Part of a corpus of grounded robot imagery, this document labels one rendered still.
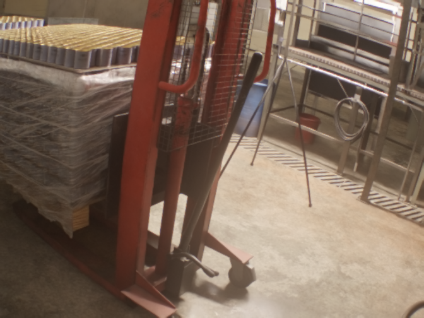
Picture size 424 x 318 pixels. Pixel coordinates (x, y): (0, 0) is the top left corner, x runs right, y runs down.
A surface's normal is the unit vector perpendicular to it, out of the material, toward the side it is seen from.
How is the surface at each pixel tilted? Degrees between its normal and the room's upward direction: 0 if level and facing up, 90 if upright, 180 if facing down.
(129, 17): 90
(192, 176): 90
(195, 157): 90
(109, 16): 90
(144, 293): 0
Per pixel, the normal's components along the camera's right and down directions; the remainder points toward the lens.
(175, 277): -0.58, 0.22
